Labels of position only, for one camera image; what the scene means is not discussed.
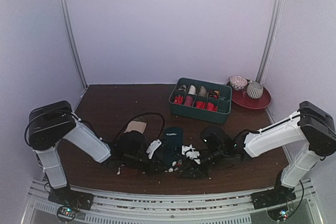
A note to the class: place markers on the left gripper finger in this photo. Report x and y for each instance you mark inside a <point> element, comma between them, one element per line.
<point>153,167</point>
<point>161,153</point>

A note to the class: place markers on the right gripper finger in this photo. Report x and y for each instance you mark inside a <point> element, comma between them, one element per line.
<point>185,162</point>
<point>195,172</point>

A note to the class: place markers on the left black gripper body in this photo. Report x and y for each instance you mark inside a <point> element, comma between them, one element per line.
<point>130,159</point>

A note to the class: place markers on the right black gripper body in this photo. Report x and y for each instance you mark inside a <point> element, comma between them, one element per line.
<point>195,166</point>

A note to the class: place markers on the dark green christmas sock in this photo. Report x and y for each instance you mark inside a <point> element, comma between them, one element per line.
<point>173,141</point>

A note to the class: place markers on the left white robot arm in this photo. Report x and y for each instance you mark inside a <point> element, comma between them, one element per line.
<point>50,124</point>

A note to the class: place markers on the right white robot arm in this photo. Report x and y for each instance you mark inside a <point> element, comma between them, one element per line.
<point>309,123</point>

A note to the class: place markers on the red socks in box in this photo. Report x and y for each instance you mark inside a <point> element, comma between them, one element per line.
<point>197,103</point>

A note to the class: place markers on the beige striped sock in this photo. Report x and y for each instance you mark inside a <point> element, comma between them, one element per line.
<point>138,126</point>

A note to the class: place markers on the maroon rolled sock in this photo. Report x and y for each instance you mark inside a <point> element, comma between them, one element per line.
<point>188,100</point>

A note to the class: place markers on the green divided storage box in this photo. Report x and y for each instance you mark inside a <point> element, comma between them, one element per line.
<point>220,95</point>

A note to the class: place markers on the cream rolled sock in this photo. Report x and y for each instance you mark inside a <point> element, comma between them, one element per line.
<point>192,90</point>

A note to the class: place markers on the white striped cup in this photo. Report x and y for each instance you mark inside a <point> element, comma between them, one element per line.
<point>255,90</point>

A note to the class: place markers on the pink patterned bowl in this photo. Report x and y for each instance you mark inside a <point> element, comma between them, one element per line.
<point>238,82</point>

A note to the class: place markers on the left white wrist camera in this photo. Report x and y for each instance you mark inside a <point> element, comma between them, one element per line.
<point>153,147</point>

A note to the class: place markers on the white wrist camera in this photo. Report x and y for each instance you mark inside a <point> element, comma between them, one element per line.
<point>153,147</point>
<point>190,152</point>

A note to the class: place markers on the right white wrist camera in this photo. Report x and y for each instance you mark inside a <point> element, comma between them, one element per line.
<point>190,152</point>

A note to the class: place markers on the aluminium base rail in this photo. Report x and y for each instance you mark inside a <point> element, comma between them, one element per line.
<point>235,207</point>

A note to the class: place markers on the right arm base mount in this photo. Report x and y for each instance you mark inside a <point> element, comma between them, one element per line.
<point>272,197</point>

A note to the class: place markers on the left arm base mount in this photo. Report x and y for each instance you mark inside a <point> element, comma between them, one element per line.
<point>75,199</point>

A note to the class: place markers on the right aluminium corner post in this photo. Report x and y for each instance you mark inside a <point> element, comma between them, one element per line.
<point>270,41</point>

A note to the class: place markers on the aluminium corner post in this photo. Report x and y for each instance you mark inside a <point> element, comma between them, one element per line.
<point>72,43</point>
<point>270,41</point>

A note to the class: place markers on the left aluminium corner post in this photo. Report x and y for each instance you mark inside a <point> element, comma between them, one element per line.
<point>72,43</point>

